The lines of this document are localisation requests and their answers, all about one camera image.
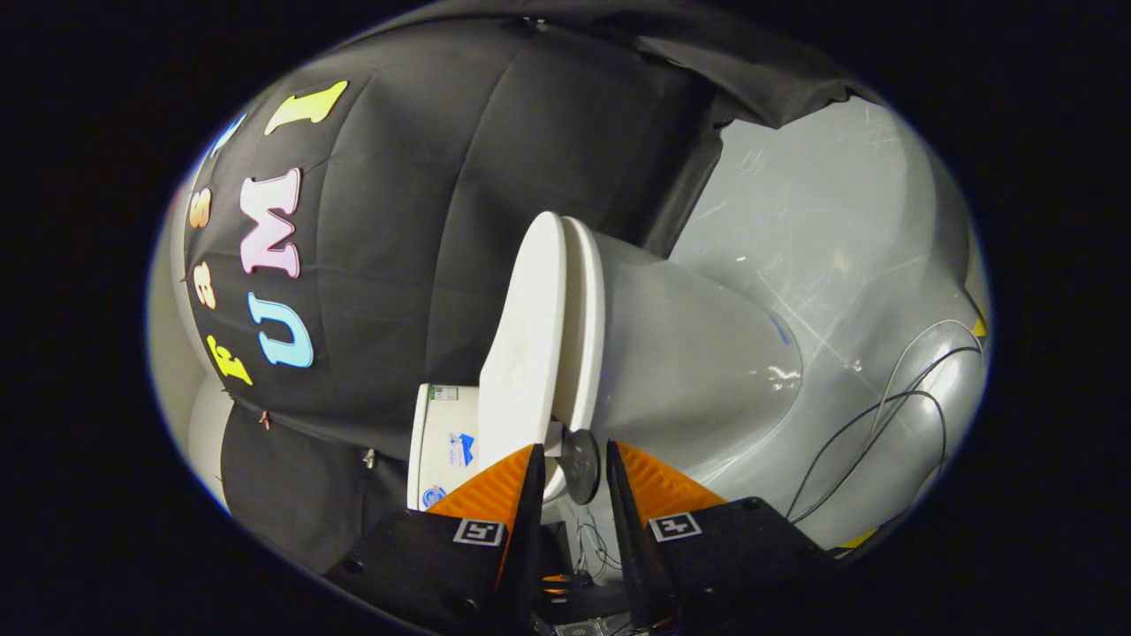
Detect white toilet seat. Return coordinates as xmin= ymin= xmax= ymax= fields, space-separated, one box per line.
xmin=552 ymin=216 xmax=607 ymax=434

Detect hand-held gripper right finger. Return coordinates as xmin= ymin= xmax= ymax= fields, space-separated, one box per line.
xmin=605 ymin=440 xmax=840 ymax=632

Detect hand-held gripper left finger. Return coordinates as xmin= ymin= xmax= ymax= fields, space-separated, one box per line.
xmin=323 ymin=443 xmax=547 ymax=636

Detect white toilet lid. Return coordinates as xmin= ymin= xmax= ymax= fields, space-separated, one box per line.
xmin=477 ymin=212 xmax=568 ymax=465

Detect white toilet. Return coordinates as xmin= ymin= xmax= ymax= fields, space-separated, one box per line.
xmin=406 ymin=225 xmax=805 ymax=522

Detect thin tangled floor wires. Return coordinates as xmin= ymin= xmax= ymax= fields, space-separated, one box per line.
xmin=573 ymin=519 xmax=624 ymax=577

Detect thin dark floor cables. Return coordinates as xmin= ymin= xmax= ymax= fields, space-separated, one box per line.
xmin=785 ymin=318 xmax=986 ymax=524

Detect black backdrop cloth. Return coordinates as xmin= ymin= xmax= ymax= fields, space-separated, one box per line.
xmin=181 ymin=0 xmax=884 ymax=575

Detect dark round lid handle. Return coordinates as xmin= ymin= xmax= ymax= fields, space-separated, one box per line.
xmin=557 ymin=428 xmax=603 ymax=506

